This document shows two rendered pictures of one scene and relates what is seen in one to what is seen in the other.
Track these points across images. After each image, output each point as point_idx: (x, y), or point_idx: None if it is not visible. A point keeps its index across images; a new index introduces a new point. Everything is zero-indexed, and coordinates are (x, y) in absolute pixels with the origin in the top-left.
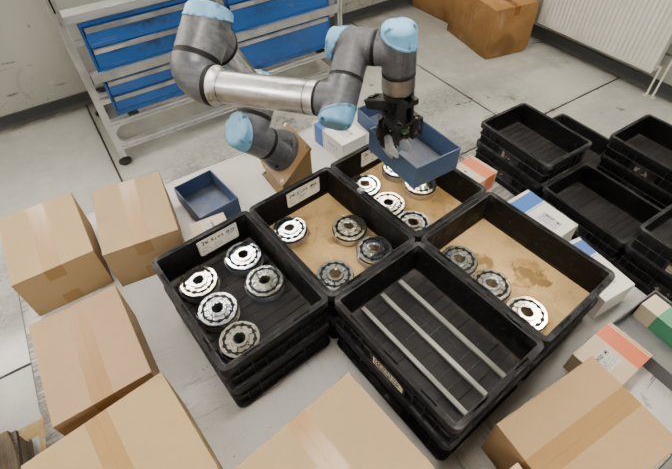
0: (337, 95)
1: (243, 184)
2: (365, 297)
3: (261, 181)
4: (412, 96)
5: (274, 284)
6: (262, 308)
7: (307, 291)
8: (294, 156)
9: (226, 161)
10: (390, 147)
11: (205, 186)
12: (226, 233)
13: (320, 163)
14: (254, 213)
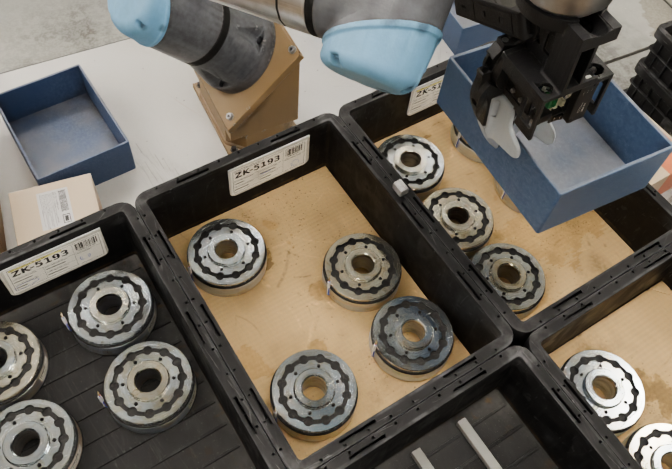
0: None
1: (149, 104)
2: (377, 461)
3: (188, 103)
4: (604, 15)
5: (170, 396)
6: (135, 448)
7: (243, 433)
8: (262, 67)
9: (121, 45)
10: (501, 127)
11: (67, 98)
12: (76, 250)
13: (319, 78)
14: (146, 212)
